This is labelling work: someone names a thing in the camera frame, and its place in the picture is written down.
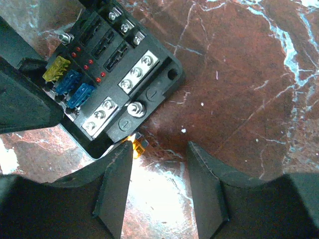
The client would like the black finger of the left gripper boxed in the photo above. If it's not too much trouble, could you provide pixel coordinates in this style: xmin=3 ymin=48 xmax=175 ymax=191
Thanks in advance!
xmin=0 ymin=18 xmax=64 ymax=133

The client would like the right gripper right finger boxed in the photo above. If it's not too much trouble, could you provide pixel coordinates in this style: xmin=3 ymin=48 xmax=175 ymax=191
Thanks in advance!
xmin=187 ymin=142 xmax=319 ymax=239

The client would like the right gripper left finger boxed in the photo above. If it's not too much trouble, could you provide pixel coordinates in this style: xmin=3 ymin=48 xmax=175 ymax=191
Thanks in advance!
xmin=0 ymin=141 xmax=133 ymax=239

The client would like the orange blade fuse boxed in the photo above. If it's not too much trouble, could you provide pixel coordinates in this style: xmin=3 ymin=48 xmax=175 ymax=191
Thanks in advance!
xmin=128 ymin=132 xmax=149 ymax=159

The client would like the black fuse box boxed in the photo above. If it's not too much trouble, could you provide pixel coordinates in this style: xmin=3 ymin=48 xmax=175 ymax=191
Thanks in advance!
xmin=43 ymin=0 xmax=185 ymax=159

